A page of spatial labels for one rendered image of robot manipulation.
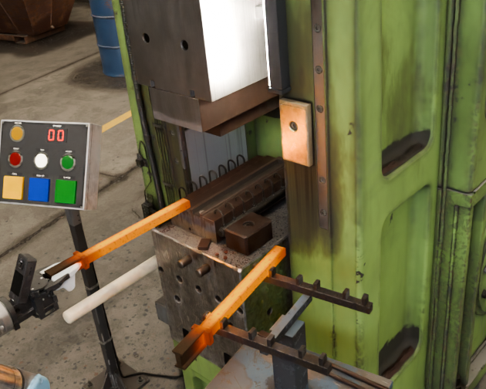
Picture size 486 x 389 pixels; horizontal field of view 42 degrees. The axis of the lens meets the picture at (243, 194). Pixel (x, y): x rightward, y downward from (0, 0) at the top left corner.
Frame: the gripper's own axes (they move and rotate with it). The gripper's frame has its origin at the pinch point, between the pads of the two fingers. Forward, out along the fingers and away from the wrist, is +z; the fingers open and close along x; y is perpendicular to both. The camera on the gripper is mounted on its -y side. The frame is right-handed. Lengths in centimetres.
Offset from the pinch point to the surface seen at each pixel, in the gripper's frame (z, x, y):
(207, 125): 44.1, 7.6, -21.5
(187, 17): 43, 8, -51
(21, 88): 221, -458, 107
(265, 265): 29.1, 38.1, 3.3
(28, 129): 28, -62, -11
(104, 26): 291, -397, 59
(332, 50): 57, 40, -42
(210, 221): 41.5, 6.0, 8.3
